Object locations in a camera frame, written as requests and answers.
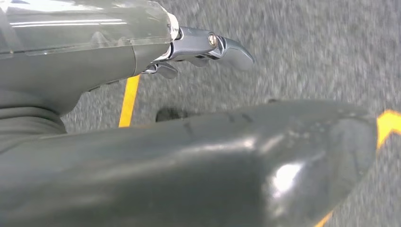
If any yellow floor tape square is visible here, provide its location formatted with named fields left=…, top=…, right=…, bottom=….
left=118, top=74, right=401, bottom=227

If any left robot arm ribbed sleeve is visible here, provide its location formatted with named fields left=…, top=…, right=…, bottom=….
left=0, top=106, right=67, bottom=155

